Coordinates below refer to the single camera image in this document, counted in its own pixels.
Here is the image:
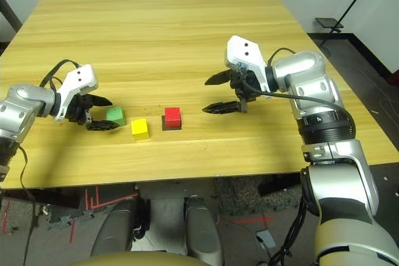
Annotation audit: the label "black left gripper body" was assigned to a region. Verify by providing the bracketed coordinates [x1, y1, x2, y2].
[67, 93, 91, 126]

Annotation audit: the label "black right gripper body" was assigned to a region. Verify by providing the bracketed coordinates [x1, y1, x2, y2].
[229, 71, 261, 113]

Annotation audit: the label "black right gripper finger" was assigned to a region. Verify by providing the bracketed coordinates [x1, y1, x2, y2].
[204, 70, 233, 85]
[201, 100, 241, 115]

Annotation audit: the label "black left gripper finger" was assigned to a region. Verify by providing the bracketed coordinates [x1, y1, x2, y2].
[84, 94, 113, 107]
[85, 120, 121, 132]

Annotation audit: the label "green wooden block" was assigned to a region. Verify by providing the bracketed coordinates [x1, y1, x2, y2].
[105, 106, 127, 126]

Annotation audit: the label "yellow wooden block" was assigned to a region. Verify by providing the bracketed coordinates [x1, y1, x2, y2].
[130, 118, 150, 141]

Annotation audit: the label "red wooden block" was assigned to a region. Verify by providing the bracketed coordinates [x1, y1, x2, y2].
[164, 107, 182, 128]

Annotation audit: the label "black square tape marker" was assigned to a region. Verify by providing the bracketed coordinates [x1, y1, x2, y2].
[161, 115, 183, 131]

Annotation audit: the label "red floor tape lines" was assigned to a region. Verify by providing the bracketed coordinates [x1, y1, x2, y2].
[85, 186, 138, 212]

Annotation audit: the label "grey speckled floor mat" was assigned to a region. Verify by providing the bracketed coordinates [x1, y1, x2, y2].
[213, 175, 302, 216]

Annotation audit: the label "black table foot bar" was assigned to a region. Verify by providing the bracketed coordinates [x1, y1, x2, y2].
[258, 174, 302, 197]

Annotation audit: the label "grey speckled mat scrap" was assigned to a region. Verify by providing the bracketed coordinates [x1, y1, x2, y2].
[43, 205, 110, 231]

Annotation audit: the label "grey left robot leg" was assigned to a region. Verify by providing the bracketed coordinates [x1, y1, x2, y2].
[90, 199, 147, 256]

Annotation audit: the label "black flat stand tray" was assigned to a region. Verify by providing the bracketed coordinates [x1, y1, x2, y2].
[315, 17, 344, 29]

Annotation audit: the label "red floor tape cross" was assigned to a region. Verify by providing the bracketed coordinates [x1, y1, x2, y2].
[232, 212, 275, 228]

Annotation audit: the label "olive robot torso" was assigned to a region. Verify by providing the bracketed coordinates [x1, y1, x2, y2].
[70, 249, 203, 266]

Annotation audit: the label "grey foot pedal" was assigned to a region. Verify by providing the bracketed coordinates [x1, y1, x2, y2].
[255, 230, 277, 248]

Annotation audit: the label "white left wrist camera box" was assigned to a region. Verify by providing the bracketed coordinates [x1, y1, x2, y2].
[54, 64, 99, 122]

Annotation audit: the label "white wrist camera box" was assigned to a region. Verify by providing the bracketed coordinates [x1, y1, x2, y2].
[224, 35, 269, 92]
[54, 64, 99, 122]

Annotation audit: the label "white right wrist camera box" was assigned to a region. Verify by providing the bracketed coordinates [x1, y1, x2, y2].
[224, 35, 269, 92]

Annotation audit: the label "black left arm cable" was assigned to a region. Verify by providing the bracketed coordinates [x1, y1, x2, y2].
[17, 59, 80, 266]

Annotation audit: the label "dark metal post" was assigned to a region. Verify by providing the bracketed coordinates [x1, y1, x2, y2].
[0, 0, 22, 33]

